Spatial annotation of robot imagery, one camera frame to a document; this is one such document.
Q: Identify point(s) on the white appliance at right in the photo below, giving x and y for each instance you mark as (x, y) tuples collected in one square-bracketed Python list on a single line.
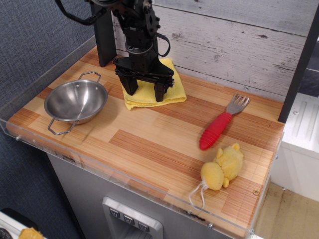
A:
[(296, 164)]

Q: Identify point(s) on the yellow cloth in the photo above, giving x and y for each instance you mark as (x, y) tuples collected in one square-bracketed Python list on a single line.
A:
[(144, 96)]

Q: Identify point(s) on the dark support post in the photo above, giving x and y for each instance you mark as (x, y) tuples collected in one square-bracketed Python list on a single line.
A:
[(105, 40), (301, 68)]

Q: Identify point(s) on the red handled metal fork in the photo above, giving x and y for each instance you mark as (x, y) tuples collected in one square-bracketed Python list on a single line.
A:
[(213, 132)]

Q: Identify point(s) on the black and yellow object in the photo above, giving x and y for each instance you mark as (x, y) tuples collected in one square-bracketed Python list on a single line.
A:
[(12, 223)]

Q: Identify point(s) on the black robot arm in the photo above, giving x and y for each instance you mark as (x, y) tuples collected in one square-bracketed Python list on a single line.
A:
[(140, 26)]

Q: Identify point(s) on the yellow plush toy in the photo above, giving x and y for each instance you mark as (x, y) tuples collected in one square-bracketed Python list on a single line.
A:
[(218, 173)]

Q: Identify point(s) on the dark left support post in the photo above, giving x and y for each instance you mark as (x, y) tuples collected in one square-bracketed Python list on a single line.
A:
[(105, 40)]

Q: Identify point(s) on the dark right support post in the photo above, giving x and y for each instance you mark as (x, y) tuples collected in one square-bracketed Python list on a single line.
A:
[(301, 68)]

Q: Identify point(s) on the grey cabinet with dispenser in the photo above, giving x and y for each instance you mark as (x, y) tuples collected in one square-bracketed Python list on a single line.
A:
[(112, 204)]

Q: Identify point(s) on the clear acrylic table guard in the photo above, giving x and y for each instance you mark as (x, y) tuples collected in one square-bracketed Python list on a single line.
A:
[(147, 158)]

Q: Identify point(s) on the stainless steel pot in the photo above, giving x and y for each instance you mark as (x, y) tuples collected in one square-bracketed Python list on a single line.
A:
[(76, 102)]

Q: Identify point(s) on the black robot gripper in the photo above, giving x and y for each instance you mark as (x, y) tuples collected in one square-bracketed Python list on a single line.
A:
[(143, 64)]

